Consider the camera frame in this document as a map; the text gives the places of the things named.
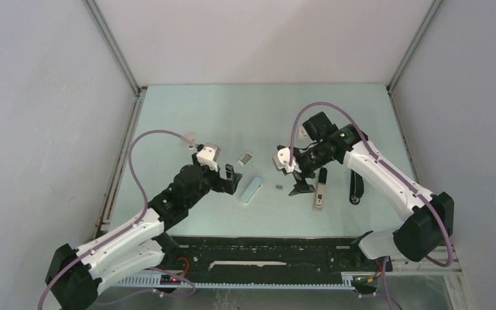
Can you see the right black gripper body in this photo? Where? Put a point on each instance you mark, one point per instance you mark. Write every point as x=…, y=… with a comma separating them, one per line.
x=309, y=161

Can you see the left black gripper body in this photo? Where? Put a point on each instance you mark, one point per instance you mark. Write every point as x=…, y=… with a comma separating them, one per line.
x=217, y=183

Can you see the light blue stapler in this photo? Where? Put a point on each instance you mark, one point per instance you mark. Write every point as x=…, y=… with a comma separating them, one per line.
x=251, y=191

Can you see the pink stapler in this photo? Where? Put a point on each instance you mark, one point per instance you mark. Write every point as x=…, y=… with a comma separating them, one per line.
x=191, y=144

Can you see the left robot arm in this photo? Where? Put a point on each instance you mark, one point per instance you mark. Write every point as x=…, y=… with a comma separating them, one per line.
x=77, y=276

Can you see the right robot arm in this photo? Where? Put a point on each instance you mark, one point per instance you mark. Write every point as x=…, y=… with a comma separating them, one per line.
x=427, y=218

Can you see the beige black long stapler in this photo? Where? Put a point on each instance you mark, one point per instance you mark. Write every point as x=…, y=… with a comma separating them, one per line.
x=320, y=189

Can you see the open staple box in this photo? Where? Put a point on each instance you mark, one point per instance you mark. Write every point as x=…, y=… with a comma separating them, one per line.
x=245, y=158

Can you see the closed white staple box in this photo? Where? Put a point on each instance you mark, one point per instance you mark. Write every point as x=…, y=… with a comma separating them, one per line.
x=302, y=134

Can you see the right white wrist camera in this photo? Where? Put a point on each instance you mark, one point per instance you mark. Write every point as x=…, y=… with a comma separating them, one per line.
x=284, y=162

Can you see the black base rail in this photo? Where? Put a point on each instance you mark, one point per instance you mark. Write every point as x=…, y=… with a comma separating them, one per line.
x=265, y=261

